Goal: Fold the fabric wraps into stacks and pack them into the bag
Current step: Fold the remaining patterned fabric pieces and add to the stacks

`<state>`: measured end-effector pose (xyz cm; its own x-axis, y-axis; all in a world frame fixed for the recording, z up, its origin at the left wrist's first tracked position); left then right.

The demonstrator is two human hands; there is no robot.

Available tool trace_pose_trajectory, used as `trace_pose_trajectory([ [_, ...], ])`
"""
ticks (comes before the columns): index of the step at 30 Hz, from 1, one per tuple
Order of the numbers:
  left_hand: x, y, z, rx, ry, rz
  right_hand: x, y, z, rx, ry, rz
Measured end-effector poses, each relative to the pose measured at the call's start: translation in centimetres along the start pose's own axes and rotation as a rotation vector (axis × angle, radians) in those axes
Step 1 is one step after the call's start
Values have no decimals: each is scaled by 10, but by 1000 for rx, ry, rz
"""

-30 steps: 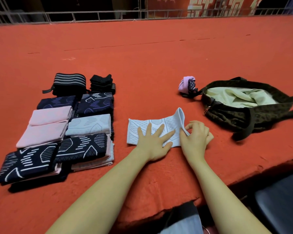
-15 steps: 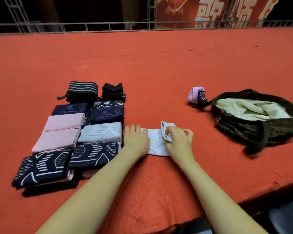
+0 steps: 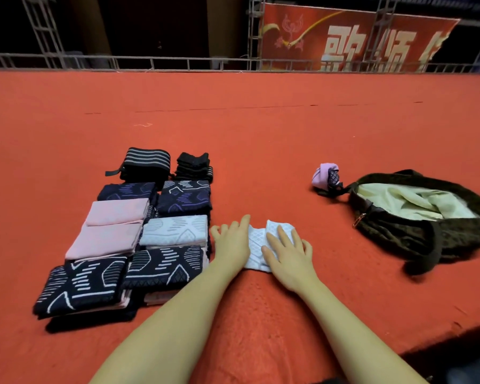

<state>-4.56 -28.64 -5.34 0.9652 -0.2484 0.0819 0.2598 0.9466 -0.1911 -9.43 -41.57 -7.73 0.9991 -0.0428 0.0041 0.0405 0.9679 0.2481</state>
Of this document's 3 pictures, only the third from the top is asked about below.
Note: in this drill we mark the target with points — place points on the single black white-patterned sock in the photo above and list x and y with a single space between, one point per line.
161 268

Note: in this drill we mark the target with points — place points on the single navy blue-lined sock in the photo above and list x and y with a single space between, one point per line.
126 190

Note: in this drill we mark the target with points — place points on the person's right forearm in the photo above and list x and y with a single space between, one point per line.
352 340

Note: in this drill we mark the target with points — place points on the red banner with white print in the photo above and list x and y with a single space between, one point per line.
304 40

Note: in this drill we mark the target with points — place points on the single purple black sock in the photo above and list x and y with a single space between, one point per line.
324 176

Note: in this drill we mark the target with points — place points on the single black grey-striped sock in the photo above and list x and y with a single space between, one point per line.
188 184

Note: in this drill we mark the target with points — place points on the person's left hand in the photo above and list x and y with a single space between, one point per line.
232 248

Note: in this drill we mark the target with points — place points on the single navy striped sock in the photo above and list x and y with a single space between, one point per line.
184 200

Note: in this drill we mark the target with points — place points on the dark brown door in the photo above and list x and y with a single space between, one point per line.
152 28

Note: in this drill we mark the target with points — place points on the single navy purple-cuffed sock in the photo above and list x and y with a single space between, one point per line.
92 320

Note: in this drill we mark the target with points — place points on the person's left forearm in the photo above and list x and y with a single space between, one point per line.
156 336

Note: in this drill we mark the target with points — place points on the dark grey seat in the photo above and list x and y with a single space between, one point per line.
476 370

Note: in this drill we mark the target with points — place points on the person's right hand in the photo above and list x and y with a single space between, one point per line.
292 264

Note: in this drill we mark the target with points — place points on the single black white-lined sock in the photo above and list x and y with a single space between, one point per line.
80 285

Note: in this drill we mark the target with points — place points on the grey metal truss tower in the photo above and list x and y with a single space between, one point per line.
256 32
382 32
44 28

